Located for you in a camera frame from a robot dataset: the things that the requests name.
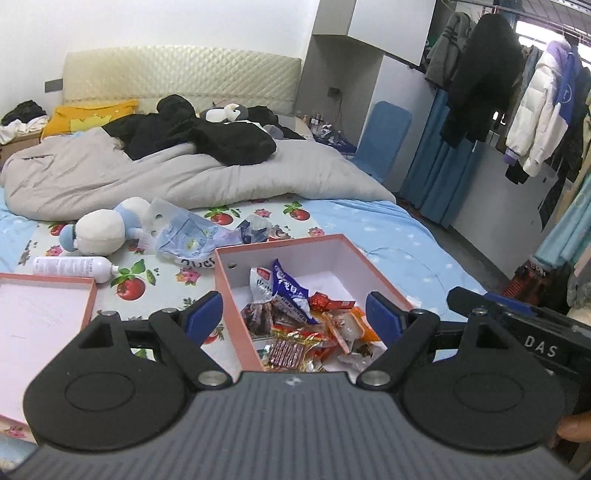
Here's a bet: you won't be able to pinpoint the orange paper snack bag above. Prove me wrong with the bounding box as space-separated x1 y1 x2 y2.
321 306 380 354

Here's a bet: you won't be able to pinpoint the clear red spicy snack bag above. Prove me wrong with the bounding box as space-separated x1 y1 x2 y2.
263 325 335 372

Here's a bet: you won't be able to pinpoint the person right hand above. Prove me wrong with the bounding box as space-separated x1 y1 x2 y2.
557 412 591 443

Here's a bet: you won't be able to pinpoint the red foil snack packet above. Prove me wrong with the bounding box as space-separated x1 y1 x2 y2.
308 292 356 313

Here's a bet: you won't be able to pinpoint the pink box lid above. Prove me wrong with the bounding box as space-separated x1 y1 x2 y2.
0 273 97 425

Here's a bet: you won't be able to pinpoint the fruit print mat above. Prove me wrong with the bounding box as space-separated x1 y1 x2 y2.
16 196 325 373

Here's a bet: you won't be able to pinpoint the blue curtain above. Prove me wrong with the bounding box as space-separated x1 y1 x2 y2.
399 90 481 228

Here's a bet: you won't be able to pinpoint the pale blue plastic bag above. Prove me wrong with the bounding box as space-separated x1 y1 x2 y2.
138 199 273 268

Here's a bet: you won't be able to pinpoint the clothes on nightstand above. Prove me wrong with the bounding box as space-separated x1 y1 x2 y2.
0 100 49 145

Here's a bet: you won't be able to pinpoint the white wall cabinet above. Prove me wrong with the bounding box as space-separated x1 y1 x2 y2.
312 0 436 66

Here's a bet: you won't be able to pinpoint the white spray bottle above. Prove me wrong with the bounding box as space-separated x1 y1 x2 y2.
33 256 119 284

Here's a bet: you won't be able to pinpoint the blue folding chair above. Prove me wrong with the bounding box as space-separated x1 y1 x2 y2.
353 101 412 183

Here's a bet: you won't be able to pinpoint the grey clear snack bag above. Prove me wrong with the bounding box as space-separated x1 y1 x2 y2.
338 342 386 372

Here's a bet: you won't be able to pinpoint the yellow pillow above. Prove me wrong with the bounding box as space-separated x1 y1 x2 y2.
41 99 139 139

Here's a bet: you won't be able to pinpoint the grey duvet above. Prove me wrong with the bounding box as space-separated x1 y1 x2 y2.
1 128 396 221

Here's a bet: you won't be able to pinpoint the pink gift box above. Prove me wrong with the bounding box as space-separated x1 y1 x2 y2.
214 234 412 378

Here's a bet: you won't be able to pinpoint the white blue plush toy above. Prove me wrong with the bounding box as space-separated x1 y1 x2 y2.
58 197 150 256

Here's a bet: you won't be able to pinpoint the blue bed sheet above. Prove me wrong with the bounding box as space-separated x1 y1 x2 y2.
0 184 488 324

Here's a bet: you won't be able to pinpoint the white puffer jacket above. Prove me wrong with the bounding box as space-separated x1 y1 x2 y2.
504 40 582 177

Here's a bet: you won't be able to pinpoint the hanging black jacket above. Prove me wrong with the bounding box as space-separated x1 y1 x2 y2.
441 14 524 148

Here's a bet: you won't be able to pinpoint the wooden nightstand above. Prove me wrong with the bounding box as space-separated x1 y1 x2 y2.
0 132 41 163

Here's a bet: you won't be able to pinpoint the black clothes pile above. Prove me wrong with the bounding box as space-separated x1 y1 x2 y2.
103 94 304 166

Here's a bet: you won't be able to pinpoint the blue white snack bag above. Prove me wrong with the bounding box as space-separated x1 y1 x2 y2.
271 259 318 325

